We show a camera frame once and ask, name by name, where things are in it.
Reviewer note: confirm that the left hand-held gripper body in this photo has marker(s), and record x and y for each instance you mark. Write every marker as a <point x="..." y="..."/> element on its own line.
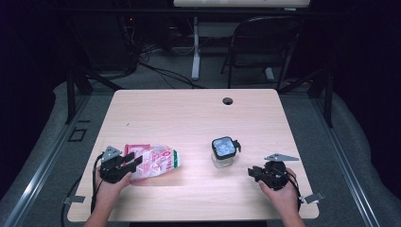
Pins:
<point x="112" y="167"/>

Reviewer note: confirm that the black folding chair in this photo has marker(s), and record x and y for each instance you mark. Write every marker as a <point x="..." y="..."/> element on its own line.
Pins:
<point x="263" y="34"/>

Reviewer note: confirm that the grey tape strip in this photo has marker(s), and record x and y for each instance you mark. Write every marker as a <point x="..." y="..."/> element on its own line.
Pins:
<point x="74" y="199"/>
<point x="313" y="197"/>

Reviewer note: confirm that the pink and clear plastic bag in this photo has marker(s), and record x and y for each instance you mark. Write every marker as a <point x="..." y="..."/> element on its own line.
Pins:
<point x="156" y="162"/>

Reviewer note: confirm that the person's left hand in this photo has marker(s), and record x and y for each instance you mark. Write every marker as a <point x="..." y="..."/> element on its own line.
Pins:
<point x="108" y="190"/>

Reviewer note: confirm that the person's right hand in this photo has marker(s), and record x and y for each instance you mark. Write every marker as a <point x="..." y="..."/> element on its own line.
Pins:
<point x="285" y="198"/>

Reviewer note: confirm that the dark computer tower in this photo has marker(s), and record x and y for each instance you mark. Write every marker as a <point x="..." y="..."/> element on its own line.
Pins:
<point x="110" y="41"/>

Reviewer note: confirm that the white desk with metal leg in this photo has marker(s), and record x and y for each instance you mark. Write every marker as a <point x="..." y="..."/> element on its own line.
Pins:
<point x="195" y="47"/>

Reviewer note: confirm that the grey metal floor rail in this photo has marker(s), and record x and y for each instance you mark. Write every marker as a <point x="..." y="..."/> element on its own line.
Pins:
<point x="346" y="176"/>
<point x="34" y="179"/>

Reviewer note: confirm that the black metal stand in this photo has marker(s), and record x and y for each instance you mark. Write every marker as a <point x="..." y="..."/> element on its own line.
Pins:
<point x="71" y="94"/>
<point x="328" y="101"/>

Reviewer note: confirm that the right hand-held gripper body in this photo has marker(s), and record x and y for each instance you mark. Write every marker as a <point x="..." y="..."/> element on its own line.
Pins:
<point x="274" y="175"/>

